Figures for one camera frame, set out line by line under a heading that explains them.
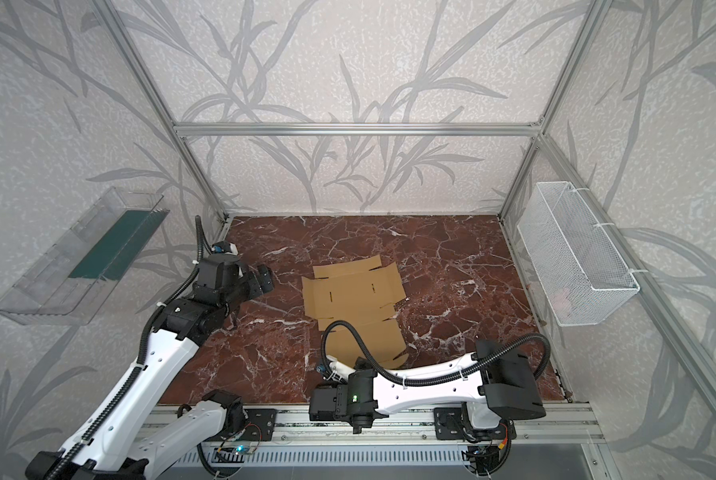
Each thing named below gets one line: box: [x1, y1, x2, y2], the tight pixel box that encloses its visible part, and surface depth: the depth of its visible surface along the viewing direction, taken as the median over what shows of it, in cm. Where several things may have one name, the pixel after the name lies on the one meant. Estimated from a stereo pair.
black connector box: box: [467, 446, 500, 475], surface depth 72 cm
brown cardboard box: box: [302, 255, 409, 370], surface depth 100 cm
